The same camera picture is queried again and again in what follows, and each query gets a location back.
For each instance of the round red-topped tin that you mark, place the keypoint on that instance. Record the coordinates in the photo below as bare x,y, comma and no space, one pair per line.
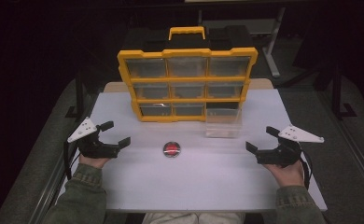
171,149

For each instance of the aluminium rail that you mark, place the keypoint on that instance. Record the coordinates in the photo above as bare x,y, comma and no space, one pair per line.
351,146
51,193

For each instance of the black metal stand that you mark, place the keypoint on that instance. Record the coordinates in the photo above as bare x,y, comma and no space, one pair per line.
79,99
337,96

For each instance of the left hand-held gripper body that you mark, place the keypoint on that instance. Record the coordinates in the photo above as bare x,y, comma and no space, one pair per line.
94,149

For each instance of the person's left hand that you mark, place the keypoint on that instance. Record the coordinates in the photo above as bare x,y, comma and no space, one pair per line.
93,162

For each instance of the clear plastic drawer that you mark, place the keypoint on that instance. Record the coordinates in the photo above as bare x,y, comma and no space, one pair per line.
223,126

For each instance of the person's right hand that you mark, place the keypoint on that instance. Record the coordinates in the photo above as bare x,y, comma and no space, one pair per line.
287,175

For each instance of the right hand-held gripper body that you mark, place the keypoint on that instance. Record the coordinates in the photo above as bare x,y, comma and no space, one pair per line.
282,155

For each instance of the yellow black organizer cabinet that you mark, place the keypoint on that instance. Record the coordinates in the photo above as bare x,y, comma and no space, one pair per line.
188,79

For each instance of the grey metal stand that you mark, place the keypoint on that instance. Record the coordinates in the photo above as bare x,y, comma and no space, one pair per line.
272,46

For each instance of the set of small organizer drawers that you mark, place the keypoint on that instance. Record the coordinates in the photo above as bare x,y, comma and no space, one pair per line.
152,90

